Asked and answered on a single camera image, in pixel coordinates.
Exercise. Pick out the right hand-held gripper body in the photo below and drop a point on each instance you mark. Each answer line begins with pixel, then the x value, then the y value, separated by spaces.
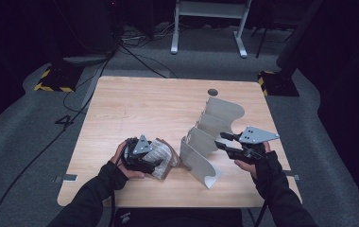
pixel 256 135

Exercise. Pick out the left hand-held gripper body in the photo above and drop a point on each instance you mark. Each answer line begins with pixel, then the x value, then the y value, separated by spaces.
pixel 135 157

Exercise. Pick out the grey striped knitted cloth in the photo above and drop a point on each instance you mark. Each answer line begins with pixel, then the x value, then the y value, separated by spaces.
pixel 163 154

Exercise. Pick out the grey expandable metal rack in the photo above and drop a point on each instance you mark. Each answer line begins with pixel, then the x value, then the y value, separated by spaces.
pixel 199 157

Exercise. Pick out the person's left hand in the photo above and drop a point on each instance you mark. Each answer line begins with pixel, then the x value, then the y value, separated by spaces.
pixel 117 159

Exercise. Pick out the person's right hand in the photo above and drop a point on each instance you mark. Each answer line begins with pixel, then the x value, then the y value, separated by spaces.
pixel 250 167

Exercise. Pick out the dark tripod stand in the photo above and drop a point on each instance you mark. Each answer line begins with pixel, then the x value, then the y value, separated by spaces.
pixel 262 41

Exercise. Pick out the black slanted pole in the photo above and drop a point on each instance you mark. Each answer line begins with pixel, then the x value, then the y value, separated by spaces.
pixel 297 34

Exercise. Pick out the black yellow striped base plate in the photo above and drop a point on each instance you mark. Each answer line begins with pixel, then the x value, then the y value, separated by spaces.
pixel 278 83
pixel 59 78

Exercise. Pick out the metal table bracket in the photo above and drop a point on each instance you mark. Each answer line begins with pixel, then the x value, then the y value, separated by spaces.
pixel 65 178
pixel 295 177

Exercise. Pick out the white desk frame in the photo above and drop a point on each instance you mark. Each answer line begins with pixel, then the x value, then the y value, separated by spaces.
pixel 210 9

